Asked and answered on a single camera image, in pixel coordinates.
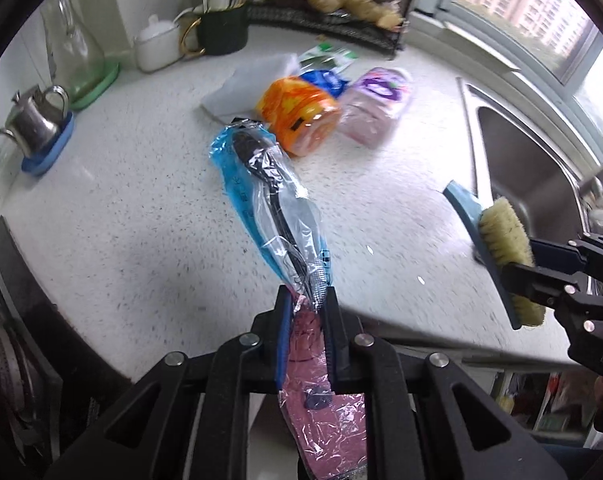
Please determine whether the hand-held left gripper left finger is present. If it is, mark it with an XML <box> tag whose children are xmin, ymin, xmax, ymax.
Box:
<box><xmin>46</xmin><ymin>285</ymin><xmax>293</xmax><ymax>480</ymax></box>

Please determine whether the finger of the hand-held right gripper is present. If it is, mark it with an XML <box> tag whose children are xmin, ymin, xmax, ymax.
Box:
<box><xmin>529</xmin><ymin>234</ymin><xmax>603</xmax><ymax>281</ymax></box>
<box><xmin>501</xmin><ymin>265</ymin><xmax>603</xmax><ymax>331</ymax></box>

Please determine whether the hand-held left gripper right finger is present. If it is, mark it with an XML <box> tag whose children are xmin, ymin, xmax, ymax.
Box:
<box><xmin>323</xmin><ymin>285</ymin><xmax>567</xmax><ymax>480</ymax></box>

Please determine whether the pink plastic wrapper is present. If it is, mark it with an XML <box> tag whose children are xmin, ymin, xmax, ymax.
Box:
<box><xmin>278</xmin><ymin>295</ymin><xmax>369</xmax><ymax>478</ymax></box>

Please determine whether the blue scrubbing brush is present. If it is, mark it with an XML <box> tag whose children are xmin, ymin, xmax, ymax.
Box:
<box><xmin>442</xmin><ymin>181</ymin><xmax>547</xmax><ymax>331</ymax></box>

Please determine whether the white paper towel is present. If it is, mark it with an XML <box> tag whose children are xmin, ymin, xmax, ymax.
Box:
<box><xmin>200</xmin><ymin>52</ymin><xmax>302</xmax><ymax>123</ymax></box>

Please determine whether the green toothbrush card package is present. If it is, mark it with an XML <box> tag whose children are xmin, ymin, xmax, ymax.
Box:
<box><xmin>299</xmin><ymin>44</ymin><xmax>358</xmax><ymax>72</ymax></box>

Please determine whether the steel sink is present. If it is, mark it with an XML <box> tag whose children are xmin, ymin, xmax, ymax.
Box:
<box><xmin>456</xmin><ymin>77</ymin><xmax>603</xmax><ymax>281</ymax></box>

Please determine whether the window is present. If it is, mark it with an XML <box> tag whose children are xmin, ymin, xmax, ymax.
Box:
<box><xmin>416</xmin><ymin>0</ymin><xmax>603</xmax><ymax>146</ymax></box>

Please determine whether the orange snack bag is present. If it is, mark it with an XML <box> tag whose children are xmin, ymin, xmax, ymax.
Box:
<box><xmin>256</xmin><ymin>75</ymin><xmax>342</xmax><ymax>157</ymax></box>

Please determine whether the black gas stove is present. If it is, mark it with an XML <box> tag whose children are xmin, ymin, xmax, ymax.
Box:
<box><xmin>0</xmin><ymin>215</ymin><xmax>132</xmax><ymax>480</ymax></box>

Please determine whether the pink purple wipes pack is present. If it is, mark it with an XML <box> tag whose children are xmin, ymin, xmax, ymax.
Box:
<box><xmin>337</xmin><ymin>66</ymin><xmax>415</xmax><ymax>148</ymax></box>

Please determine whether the blue packet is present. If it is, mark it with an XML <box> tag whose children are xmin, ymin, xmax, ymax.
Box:
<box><xmin>299</xmin><ymin>69</ymin><xmax>347</xmax><ymax>98</ymax></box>

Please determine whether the blue saucer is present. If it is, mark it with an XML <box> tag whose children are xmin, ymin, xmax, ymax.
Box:
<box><xmin>20</xmin><ymin>110</ymin><xmax>76</xmax><ymax>177</ymax></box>

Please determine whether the green tray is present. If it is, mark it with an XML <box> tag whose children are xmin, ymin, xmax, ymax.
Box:
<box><xmin>69</xmin><ymin>62</ymin><xmax>121</xmax><ymax>111</ymax></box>

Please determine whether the dark green mug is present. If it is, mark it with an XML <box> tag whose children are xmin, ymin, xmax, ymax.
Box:
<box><xmin>180</xmin><ymin>2</ymin><xmax>250</xmax><ymax>57</ymax></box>

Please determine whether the white lidded jar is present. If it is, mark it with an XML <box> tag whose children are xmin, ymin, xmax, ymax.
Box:
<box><xmin>134</xmin><ymin>14</ymin><xmax>192</xmax><ymax>73</ymax></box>

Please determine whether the ginger root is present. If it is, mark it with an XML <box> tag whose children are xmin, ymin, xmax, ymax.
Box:
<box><xmin>306</xmin><ymin>0</ymin><xmax>405</xmax><ymax>28</ymax></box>

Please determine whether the steel teapot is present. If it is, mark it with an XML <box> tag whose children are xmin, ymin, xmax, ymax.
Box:
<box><xmin>0</xmin><ymin>85</ymin><xmax>71</xmax><ymax>158</ymax></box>

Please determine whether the glass carafe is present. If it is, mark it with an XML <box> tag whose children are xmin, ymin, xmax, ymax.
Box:
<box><xmin>42</xmin><ymin>0</ymin><xmax>107</xmax><ymax>98</ymax></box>

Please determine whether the black wire rack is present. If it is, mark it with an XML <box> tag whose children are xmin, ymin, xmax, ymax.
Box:
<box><xmin>246</xmin><ymin>0</ymin><xmax>417</xmax><ymax>53</ymax></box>

